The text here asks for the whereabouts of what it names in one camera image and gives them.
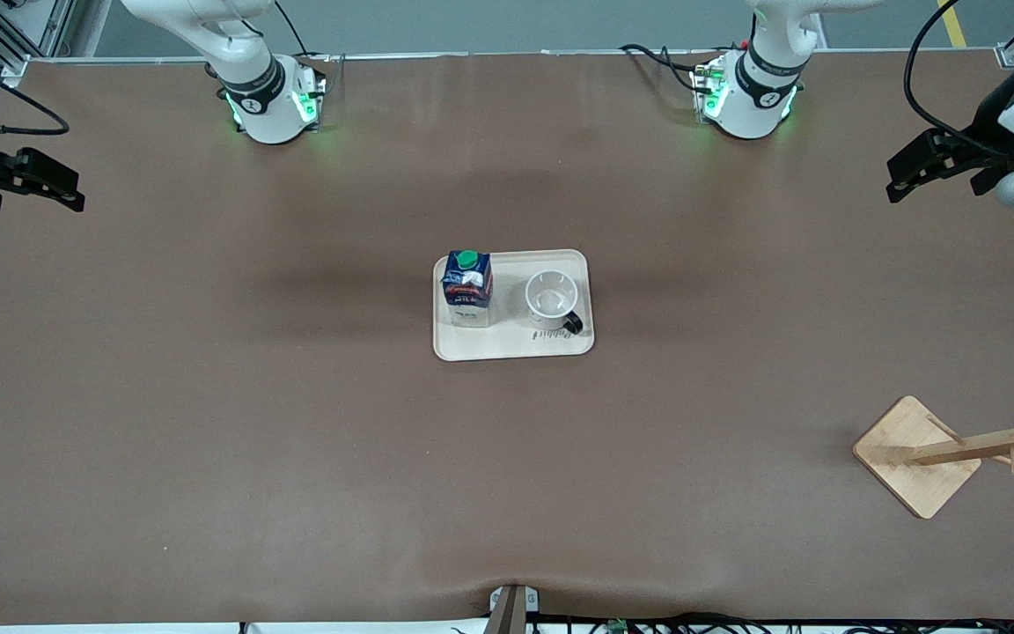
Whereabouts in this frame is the white smiley mug black handle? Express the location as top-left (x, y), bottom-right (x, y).
top-left (525, 270), bottom-right (585, 336)

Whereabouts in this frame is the blue milk carton green cap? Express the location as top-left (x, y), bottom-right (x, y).
top-left (440, 250), bottom-right (495, 328)

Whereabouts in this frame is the wooden cup rack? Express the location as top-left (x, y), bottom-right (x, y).
top-left (852, 390), bottom-right (1014, 520)

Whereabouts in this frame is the cream plastic tray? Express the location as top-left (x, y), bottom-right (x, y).
top-left (432, 249), bottom-right (596, 363)

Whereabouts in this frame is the black left arm base cable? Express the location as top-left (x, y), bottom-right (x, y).
top-left (619, 42), bottom-right (721, 92)

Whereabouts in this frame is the black arm base cable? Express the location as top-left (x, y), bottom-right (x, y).
top-left (619, 42), bottom-right (721, 92)
top-left (273, 0), bottom-right (334, 64)

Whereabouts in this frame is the black right arm base cable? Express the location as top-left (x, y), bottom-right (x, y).
top-left (273, 0), bottom-right (334, 64)

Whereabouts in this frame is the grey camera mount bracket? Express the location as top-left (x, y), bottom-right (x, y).
top-left (489, 584), bottom-right (540, 634)

